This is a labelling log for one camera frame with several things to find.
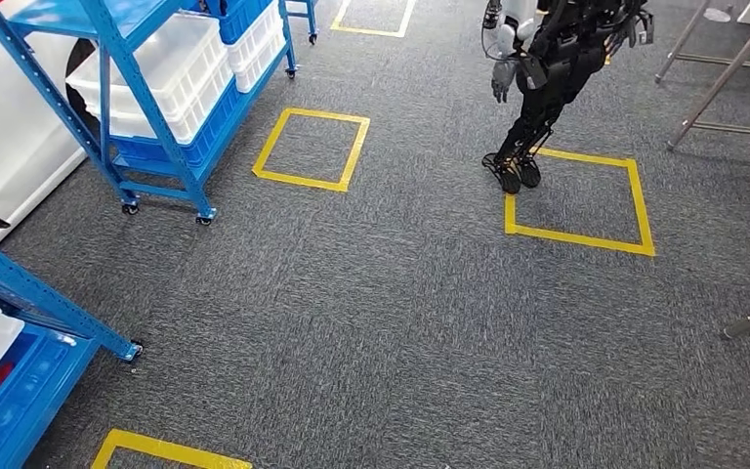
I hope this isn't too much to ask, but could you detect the blue plastic crate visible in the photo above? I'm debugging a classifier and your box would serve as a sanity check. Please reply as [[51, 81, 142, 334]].
[[184, 0, 272, 45], [112, 77, 243, 170], [0, 323, 100, 469]]

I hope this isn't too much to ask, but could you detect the white car with red stripe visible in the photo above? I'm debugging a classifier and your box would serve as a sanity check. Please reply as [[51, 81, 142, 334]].
[[0, 0, 98, 247]]

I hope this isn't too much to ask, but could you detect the black humanoid robot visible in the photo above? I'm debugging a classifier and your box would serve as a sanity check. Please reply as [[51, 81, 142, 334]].
[[479, 0, 655, 195]]

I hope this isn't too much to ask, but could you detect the yellow floor tape square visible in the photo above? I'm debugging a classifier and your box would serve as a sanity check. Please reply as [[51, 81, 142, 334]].
[[90, 428, 253, 469], [252, 107, 371, 193]]

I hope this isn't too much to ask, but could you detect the blue metal shelf rack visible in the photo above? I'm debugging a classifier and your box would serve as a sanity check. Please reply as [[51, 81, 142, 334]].
[[0, 0, 302, 227], [284, 0, 320, 45], [0, 230, 145, 469]]

